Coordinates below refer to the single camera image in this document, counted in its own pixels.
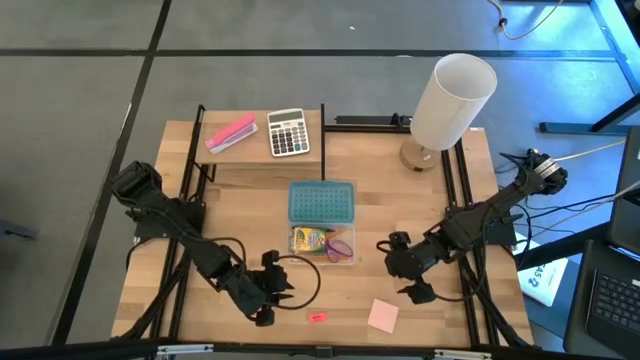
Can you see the green yellow crayon box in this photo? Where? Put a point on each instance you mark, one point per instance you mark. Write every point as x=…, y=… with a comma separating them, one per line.
x=308, y=240

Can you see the white printed box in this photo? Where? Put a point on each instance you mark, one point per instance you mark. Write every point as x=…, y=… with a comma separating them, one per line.
x=542, y=280

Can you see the pink rubber eraser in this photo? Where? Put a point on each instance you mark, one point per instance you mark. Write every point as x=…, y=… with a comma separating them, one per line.
x=318, y=317

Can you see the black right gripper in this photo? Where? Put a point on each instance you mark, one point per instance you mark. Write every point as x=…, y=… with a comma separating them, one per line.
x=417, y=265

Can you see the pink sticky note pad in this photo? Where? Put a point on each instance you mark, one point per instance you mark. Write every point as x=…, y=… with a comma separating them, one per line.
x=383, y=316

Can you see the black laptop keyboard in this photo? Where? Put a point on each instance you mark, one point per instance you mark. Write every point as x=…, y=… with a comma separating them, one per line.
x=615, y=300

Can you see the pink stapler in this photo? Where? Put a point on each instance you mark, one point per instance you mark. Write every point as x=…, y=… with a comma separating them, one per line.
x=231, y=132

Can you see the white shade wooden table lamp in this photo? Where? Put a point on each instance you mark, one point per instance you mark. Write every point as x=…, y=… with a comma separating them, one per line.
x=450, y=105

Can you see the clear pencil box teal lid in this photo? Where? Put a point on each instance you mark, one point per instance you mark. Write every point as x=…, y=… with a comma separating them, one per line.
x=321, y=202

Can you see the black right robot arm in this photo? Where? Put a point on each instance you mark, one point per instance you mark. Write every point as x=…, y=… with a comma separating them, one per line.
x=480, y=220

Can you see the dark monitor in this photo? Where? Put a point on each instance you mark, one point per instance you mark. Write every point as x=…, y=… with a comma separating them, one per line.
x=625, y=210

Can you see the black rear crossbar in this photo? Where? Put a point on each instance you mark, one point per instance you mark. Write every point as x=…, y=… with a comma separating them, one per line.
x=370, y=120

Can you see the white desk calculator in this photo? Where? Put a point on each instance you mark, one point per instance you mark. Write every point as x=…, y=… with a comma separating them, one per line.
x=288, y=132

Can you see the black rig bar silver brackets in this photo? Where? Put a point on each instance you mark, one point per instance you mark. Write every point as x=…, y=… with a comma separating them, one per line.
x=250, y=350

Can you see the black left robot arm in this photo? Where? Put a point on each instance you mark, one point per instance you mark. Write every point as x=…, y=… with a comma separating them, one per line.
x=165, y=215

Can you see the wooden raised shelf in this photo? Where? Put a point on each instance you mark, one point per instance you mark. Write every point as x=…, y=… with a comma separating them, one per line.
x=250, y=150

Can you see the black desk frame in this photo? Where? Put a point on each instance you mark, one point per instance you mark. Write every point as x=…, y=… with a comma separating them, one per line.
x=575, y=127

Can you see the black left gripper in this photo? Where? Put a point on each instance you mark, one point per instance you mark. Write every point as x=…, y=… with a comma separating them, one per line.
x=260, y=290

